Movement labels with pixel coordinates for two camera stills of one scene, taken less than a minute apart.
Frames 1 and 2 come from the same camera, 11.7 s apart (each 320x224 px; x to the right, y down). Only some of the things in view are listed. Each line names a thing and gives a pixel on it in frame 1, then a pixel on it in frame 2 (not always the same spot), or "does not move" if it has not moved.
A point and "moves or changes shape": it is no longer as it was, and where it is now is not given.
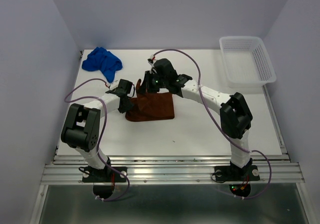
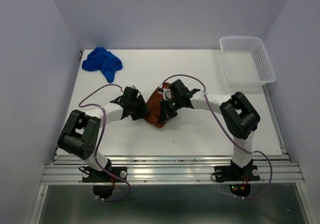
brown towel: (151, 106) moves or changes shape
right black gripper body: (155, 82) -> (170, 106)
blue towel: (103, 61) does not move
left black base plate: (108, 174) does not move
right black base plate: (231, 173) does not move
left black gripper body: (125, 108) -> (138, 108)
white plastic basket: (247, 63) does not move
